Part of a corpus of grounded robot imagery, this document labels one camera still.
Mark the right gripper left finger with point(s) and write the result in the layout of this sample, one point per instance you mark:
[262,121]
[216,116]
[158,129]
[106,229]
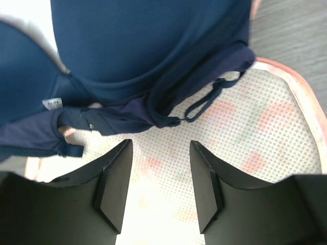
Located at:
[85,206]

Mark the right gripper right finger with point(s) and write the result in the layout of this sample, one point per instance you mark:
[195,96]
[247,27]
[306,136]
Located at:
[234,207]

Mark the navy blue bra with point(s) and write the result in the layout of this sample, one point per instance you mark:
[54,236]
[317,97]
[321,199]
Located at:
[128,66]

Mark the pink mesh laundry bag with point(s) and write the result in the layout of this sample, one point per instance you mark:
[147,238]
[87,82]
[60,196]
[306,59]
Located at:
[268,125]

